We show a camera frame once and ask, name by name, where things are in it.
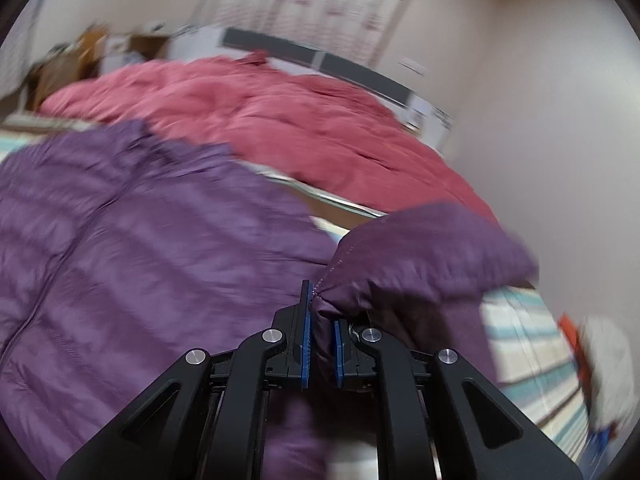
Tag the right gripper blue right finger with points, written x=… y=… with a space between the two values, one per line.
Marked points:
x=353 y=368

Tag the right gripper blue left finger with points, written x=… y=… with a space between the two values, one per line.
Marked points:
x=289 y=367

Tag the purple quilted down jacket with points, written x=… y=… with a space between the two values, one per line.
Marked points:
x=150 y=259

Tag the striped bed sheet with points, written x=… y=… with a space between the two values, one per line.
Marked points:
x=535 y=359

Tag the red quilted comforter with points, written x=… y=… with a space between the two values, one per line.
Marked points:
x=318 y=130

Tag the white orange cloth bundle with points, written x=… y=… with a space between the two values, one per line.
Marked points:
x=605 y=371

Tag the white grey bed headboard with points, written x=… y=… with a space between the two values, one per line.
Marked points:
x=428 y=123

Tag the patterned white curtain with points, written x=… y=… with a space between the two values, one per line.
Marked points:
x=353 y=29

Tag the wooden bedside desk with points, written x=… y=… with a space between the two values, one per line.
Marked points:
x=95 y=52

